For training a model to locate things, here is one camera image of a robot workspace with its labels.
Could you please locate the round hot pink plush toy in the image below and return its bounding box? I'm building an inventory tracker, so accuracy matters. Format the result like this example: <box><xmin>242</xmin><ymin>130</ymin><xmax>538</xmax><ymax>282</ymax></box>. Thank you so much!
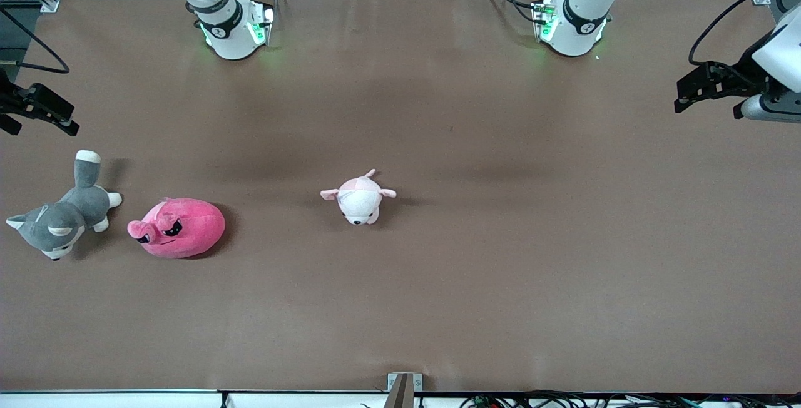
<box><xmin>127</xmin><ymin>198</ymin><xmax>226</xmax><ymax>260</ymax></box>

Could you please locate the grey white husky plush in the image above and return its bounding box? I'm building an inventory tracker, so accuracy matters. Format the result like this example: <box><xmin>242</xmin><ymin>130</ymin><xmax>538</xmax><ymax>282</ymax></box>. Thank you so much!
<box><xmin>6</xmin><ymin>150</ymin><xmax>123</xmax><ymax>261</ymax></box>

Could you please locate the pale pink white plush dog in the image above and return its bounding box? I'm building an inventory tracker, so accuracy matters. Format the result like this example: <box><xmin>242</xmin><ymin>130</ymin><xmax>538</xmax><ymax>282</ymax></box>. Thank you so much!
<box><xmin>320</xmin><ymin>169</ymin><xmax>397</xmax><ymax>226</ymax></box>

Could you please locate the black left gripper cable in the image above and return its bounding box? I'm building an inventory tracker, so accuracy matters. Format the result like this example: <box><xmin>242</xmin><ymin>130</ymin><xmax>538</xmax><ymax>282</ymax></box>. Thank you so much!
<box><xmin>688</xmin><ymin>0</ymin><xmax>801</xmax><ymax>68</ymax></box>

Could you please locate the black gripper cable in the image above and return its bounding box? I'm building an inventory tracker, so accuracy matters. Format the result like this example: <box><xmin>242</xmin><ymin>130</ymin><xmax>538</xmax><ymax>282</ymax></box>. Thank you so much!
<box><xmin>0</xmin><ymin>8</ymin><xmax>69</xmax><ymax>75</ymax></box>
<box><xmin>688</xmin><ymin>0</ymin><xmax>801</xmax><ymax>68</ymax></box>

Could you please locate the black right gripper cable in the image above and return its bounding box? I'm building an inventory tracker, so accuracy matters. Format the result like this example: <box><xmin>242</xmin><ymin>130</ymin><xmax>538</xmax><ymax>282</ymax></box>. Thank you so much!
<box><xmin>0</xmin><ymin>8</ymin><xmax>69</xmax><ymax>75</ymax></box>

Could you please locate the white table edge rail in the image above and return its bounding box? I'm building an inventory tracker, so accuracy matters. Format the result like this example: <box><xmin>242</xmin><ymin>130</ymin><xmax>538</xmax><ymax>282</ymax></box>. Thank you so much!
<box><xmin>0</xmin><ymin>389</ymin><xmax>801</xmax><ymax>408</ymax></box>

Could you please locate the black cable bundle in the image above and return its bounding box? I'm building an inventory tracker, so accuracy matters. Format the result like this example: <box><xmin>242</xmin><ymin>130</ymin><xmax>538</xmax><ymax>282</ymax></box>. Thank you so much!
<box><xmin>460</xmin><ymin>390</ymin><xmax>801</xmax><ymax>408</ymax></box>

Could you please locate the grey metal table bracket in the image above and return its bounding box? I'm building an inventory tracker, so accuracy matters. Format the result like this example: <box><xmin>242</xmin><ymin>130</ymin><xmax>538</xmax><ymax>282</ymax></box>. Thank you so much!
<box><xmin>387</xmin><ymin>372</ymin><xmax>423</xmax><ymax>408</ymax></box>

